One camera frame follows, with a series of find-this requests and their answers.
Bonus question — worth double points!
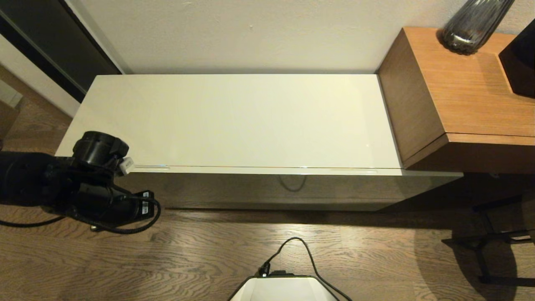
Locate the white glossy drawer cabinet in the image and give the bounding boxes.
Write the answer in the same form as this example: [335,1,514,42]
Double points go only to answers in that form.
[55,74,462,212]

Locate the dark door panel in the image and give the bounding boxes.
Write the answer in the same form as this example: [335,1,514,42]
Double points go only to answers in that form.
[0,0,122,104]

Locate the brown wooden side cabinet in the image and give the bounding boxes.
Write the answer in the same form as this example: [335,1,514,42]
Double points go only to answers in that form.
[377,27,535,173]

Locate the grey ribbed glass vase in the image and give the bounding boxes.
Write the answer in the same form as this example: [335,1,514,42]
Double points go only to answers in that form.
[438,0,516,56]

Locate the black box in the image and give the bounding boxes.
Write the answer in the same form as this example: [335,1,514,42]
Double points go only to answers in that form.
[499,20,535,99]

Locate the black base cable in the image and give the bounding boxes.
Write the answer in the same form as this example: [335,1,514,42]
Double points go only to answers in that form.
[258,237,354,301]

